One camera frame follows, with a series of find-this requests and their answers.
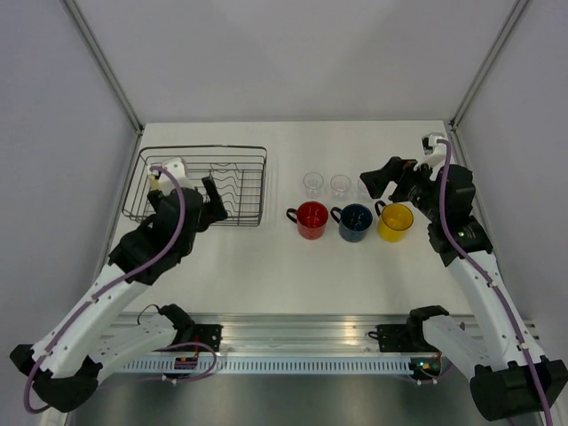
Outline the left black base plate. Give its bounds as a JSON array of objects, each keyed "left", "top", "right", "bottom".
[{"left": 192, "top": 324, "right": 223, "bottom": 352}]

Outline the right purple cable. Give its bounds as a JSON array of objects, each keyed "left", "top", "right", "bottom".
[{"left": 437, "top": 138, "right": 556, "bottom": 426}]

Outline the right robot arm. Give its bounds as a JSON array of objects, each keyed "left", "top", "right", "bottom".
[{"left": 360, "top": 157, "right": 567, "bottom": 424}]

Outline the white slotted cable duct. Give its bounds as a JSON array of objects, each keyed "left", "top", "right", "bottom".
[{"left": 121, "top": 354, "right": 412, "bottom": 375}]

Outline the left aluminium frame post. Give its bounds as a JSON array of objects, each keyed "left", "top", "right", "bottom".
[{"left": 60, "top": 0, "right": 144, "bottom": 135}]

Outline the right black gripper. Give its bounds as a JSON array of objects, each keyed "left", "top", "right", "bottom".
[{"left": 360, "top": 156, "right": 444, "bottom": 222}]

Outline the right aluminium frame post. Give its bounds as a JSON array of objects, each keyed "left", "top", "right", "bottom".
[{"left": 447, "top": 0, "right": 532, "bottom": 131}]

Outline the aluminium front rail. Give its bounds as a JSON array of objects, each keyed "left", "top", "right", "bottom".
[{"left": 97, "top": 312, "right": 546, "bottom": 356}]

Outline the aluminium frame post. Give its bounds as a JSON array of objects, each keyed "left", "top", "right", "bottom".
[
  {"left": 447, "top": 0, "right": 532, "bottom": 131},
  {"left": 60, "top": 0, "right": 144, "bottom": 135}
]

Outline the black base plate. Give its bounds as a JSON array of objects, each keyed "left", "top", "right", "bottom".
[
  {"left": 375, "top": 324, "right": 429, "bottom": 353},
  {"left": 192, "top": 324, "right": 223, "bottom": 352}
]

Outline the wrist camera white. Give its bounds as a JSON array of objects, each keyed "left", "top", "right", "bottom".
[
  {"left": 148, "top": 157, "right": 192, "bottom": 195},
  {"left": 414, "top": 132, "right": 449, "bottom": 171}
]

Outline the black wire dish rack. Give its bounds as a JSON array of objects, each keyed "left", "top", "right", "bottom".
[{"left": 122, "top": 145, "right": 267, "bottom": 227}]

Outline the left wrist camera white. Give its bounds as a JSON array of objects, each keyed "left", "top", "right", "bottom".
[{"left": 148, "top": 157, "right": 192, "bottom": 195}]

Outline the pale yellow mug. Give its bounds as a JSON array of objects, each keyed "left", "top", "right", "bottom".
[{"left": 148, "top": 173, "right": 161, "bottom": 192}]

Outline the blue mug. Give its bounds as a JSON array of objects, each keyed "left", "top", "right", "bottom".
[{"left": 330, "top": 203, "right": 373, "bottom": 243}]

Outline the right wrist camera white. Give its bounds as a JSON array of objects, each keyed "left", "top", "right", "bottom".
[{"left": 414, "top": 132, "right": 449, "bottom": 171}]

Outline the clear glass cup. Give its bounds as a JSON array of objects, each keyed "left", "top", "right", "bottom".
[
  {"left": 303, "top": 172, "right": 325, "bottom": 200},
  {"left": 358, "top": 178, "right": 369, "bottom": 200},
  {"left": 329, "top": 174, "right": 351, "bottom": 202}
]

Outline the red mug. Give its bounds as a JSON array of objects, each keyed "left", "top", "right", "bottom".
[{"left": 286, "top": 201, "right": 329, "bottom": 241}]

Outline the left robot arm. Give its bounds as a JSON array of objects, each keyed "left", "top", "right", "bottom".
[{"left": 10, "top": 177, "right": 228, "bottom": 414}]

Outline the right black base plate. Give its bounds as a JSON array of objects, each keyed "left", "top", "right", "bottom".
[{"left": 375, "top": 324, "right": 429, "bottom": 353}]

